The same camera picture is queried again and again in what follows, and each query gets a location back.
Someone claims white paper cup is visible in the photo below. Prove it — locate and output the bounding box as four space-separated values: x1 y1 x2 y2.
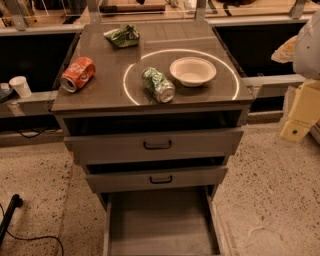
9 76 32 98

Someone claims crushed green soda can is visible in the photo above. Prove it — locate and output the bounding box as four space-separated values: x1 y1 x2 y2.
141 67 175 103

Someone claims black pole base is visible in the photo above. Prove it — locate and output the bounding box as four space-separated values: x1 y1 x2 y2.
0 194 23 245

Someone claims dark round plate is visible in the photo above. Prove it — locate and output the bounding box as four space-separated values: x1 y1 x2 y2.
0 83 14 103

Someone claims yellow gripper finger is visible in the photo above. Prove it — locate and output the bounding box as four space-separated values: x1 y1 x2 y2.
280 80 320 143

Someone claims white paper bowl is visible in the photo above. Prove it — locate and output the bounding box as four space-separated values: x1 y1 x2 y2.
169 57 217 87

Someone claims black floor cable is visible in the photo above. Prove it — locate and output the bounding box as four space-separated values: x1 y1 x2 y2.
0 203 65 256

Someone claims crumpled green chip bag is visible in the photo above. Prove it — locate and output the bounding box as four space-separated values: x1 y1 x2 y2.
103 24 140 48

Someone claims grey drawer cabinet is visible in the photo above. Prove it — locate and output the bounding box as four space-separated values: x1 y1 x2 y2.
53 22 252 256

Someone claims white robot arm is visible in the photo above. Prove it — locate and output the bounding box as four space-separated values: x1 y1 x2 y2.
271 9 320 143

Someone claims bottom grey drawer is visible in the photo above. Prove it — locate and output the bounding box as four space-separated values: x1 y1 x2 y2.
103 186 222 256

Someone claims top grey drawer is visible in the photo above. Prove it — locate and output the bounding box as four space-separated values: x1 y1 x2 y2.
64 128 243 165

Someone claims grey drawer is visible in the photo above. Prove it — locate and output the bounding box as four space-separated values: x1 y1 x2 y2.
64 128 243 165
86 166 227 193
103 186 222 256

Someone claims crushed red soda can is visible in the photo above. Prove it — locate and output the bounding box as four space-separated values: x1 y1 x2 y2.
60 57 96 93

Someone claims middle grey drawer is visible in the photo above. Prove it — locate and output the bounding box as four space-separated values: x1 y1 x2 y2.
86 166 227 193

